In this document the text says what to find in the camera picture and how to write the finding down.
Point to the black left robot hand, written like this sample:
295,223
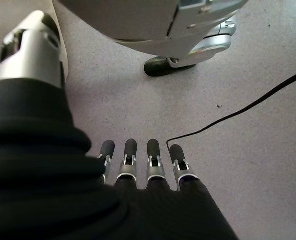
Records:
32,175

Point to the silver left robot leg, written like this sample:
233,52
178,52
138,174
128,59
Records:
137,20

